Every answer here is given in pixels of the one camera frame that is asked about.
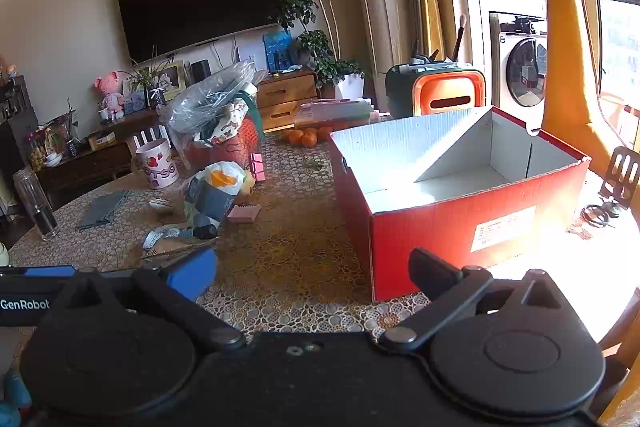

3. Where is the black cabinet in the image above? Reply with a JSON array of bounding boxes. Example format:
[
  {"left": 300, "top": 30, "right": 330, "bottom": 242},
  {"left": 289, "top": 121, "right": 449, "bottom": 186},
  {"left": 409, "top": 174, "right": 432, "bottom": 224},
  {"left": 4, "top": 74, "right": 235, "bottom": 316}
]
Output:
[{"left": 0, "top": 74, "right": 40, "bottom": 210}]

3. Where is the blue picture box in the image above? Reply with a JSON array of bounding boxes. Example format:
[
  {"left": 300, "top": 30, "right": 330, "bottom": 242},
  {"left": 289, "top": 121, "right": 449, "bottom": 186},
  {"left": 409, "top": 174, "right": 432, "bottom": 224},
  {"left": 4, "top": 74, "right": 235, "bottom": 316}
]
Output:
[{"left": 263, "top": 29, "right": 294, "bottom": 73}]

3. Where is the green and orange storage box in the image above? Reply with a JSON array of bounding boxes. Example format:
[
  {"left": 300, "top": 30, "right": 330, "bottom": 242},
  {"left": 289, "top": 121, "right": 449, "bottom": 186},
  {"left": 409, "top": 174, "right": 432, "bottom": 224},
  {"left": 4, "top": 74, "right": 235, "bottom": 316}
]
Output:
[{"left": 385, "top": 62, "right": 487, "bottom": 120}]

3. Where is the stack of plastic containers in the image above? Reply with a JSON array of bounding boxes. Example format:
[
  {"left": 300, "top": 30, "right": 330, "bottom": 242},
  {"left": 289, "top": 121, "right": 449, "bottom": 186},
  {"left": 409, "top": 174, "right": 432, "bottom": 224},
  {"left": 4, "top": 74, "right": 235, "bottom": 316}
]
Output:
[{"left": 294, "top": 99, "right": 382, "bottom": 130}]

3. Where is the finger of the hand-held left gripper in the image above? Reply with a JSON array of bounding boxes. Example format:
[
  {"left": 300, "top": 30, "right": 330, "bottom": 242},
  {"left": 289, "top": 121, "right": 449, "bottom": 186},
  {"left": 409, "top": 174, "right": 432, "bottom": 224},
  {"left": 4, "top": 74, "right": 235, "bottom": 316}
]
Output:
[{"left": 0, "top": 264, "right": 77, "bottom": 279}]

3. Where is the person's left forearm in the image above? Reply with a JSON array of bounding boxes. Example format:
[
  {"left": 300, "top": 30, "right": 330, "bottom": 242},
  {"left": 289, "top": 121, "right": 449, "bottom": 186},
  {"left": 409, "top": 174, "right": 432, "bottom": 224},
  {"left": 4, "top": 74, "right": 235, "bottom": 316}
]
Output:
[{"left": 0, "top": 369, "right": 33, "bottom": 427}]

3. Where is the clear glass bottle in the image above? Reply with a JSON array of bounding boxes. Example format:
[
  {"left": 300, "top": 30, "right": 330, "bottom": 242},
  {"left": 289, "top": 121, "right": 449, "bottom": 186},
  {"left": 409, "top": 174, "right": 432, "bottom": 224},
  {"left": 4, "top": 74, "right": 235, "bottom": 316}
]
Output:
[{"left": 12, "top": 167, "right": 61, "bottom": 242}]

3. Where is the red mesh net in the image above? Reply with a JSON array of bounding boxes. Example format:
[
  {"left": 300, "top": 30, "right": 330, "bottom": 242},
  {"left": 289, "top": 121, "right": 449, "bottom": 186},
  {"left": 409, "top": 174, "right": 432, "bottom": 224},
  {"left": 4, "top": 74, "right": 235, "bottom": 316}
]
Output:
[{"left": 187, "top": 119, "right": 261, "bottom": 168}]

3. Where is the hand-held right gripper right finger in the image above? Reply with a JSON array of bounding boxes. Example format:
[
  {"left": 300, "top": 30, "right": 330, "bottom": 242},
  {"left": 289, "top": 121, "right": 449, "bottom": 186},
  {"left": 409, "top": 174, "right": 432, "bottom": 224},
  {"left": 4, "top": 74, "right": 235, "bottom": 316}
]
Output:
[{"left": 379, "top": 248, "right": 576, "bottom": 350}]

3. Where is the floral patterned desktop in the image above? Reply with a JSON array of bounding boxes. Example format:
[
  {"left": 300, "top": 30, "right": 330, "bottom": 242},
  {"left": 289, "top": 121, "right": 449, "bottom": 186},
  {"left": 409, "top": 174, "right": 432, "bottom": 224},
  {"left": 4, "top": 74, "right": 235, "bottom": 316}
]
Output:
[{"left": 7, "top": 129, "right": 640, "bottom": 358}]

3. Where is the pink ridged block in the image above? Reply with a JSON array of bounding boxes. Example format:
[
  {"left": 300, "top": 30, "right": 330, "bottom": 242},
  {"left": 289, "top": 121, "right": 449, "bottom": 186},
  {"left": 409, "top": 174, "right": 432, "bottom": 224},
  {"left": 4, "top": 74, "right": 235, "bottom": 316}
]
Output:
[{"left": 227, "top": 204, "right": 262, "bottom": 224}]

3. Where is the dark wooden tv cabinet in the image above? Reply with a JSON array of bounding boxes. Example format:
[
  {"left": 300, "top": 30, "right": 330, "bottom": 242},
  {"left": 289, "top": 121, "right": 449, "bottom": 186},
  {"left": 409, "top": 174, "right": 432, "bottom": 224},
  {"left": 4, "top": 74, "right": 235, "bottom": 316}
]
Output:
[{"left": 34, "top": 109, "right": 167, "bottom": 208}]

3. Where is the small potted plant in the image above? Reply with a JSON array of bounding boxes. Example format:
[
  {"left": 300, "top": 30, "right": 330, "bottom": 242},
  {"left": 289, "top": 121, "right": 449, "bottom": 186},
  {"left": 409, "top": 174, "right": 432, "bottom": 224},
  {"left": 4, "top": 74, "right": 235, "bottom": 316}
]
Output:
[{"left": 47, "top": 99, "right": 82, "bottom": 158}]

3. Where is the grey cloth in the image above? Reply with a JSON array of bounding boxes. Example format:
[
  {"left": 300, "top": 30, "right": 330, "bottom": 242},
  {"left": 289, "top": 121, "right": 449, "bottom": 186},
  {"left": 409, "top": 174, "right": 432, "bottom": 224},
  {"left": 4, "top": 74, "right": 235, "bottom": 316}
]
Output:
[{"left": 76, "top": 189, "right": 132, "bottom": 231}]

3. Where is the potted grass plant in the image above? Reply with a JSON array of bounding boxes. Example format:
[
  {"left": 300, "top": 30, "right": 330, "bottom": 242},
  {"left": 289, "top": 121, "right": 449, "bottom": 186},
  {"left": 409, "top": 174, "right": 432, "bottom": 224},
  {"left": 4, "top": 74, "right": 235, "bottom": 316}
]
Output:
[{"left": 124, "top": 51, "right": 172, "bottom": 108}]

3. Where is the group of oranges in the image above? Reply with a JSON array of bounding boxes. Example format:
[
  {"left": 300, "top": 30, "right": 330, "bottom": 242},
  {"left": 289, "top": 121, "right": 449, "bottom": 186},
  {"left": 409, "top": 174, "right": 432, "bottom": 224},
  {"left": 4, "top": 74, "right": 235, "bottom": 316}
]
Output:
[{"left": 281, "top": 126, "right": 335, "bottom": 148}]

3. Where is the red cardboard box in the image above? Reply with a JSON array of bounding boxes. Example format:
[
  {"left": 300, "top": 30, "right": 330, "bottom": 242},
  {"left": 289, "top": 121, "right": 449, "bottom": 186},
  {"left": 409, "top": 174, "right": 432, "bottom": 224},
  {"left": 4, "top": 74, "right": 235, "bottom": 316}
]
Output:
[{"left": 327, "top": 106, "right": 592, "bottom": 303}]

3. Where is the white washing machine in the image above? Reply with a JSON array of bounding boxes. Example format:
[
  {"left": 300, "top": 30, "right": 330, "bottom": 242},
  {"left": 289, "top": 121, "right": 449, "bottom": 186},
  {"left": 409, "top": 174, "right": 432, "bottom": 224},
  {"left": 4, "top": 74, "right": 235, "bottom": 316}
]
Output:
[{"left": 491, "top": 32, "right": 549, "bottom": 108}]

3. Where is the wooden drawer cabinet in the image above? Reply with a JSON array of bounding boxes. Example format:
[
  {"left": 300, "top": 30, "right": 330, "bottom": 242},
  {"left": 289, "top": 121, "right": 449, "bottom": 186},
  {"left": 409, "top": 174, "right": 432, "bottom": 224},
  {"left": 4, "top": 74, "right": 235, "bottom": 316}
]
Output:
[{"left": 256, "top": 68, "right": 321, "bottom": 132}]

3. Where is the white plastic bag bundle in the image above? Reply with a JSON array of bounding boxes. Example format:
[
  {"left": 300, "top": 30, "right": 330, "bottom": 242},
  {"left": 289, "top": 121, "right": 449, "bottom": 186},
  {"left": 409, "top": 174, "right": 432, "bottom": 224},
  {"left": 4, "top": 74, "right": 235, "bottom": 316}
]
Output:
[{"left": 182, "top": 161, "right": 256, "bottom": 240}]

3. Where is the pink plush toy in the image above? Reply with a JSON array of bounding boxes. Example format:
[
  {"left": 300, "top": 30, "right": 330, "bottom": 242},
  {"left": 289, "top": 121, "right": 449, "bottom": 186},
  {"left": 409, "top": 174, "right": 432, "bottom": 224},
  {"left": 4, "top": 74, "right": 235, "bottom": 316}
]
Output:
[{"left": 94, "top": 70, "right": 126, "bottom": 121}]

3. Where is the printed cloth pouch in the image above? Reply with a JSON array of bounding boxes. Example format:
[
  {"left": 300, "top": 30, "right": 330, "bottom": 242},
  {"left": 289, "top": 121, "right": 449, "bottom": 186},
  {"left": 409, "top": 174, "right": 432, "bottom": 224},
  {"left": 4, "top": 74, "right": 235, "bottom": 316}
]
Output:
[{"left": 200, "top": 99, "right": 251, "bottom": 145}]

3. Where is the jar of yellow contents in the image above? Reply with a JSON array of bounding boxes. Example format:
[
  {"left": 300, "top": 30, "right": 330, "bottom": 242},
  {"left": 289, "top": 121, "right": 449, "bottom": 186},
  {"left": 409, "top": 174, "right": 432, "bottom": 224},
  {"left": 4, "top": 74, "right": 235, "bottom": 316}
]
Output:
[{"left": 27, "top": 132, "right": 49, "bottom": 173}]

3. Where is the clear plastic bag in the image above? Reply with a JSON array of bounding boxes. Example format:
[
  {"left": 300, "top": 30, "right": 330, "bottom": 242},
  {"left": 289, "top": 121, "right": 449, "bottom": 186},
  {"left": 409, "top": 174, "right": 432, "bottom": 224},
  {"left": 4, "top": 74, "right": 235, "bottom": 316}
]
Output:
[{"left": 157, "top": 61, "right": 268, "bottom": 135}]

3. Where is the pink strawberry print mug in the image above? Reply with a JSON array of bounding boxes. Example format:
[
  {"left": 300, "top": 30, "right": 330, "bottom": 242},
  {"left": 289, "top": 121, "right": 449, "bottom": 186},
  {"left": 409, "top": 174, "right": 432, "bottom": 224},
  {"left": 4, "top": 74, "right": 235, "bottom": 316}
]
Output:
[{"left": 131, "top": 138, "right": 180, "bottom": 191}]

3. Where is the small cardboard box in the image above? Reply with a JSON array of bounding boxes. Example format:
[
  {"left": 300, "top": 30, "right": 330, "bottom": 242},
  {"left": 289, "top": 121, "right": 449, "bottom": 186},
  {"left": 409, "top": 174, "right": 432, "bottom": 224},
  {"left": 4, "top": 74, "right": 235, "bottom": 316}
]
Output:
[{"left": 87, "top": 131, "right": 117, "bottom": 152}]

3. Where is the wooden handle brush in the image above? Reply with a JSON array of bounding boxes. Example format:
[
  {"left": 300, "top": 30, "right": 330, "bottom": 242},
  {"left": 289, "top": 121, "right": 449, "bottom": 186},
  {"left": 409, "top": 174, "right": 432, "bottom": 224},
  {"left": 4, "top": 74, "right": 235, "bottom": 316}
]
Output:
[{"left": 452, "top": 14, "right": 469, "bottom": 60}]

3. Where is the photo frame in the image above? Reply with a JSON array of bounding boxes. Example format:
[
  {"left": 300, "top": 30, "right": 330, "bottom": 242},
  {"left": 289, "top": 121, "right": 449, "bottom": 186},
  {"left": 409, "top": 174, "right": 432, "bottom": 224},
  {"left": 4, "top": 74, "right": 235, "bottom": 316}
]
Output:
[{"left": 150, "top": 61, "right": 187, "bottom": 100}]

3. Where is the white slatted chair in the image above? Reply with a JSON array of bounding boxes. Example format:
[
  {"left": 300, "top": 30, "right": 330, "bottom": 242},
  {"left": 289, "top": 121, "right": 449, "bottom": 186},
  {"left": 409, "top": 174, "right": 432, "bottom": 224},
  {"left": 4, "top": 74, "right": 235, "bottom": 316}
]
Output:
[{"left": 126, "top": 124, "right": 174, "bottom": 158}]

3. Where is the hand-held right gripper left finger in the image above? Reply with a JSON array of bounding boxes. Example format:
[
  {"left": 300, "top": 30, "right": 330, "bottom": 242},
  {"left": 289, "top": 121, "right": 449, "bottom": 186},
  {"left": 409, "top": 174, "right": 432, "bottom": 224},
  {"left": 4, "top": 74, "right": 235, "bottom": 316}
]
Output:
[{"left": 50, "top": 248, "right": 246, "bottom": 350}]

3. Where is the clear plastic bucket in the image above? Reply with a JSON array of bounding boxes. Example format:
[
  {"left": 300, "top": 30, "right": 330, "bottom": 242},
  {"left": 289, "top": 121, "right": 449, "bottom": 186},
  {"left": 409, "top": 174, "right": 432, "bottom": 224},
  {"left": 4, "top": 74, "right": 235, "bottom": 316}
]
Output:
[{"left": 185, "top": 102, "right": 262, "bottom": 168}]

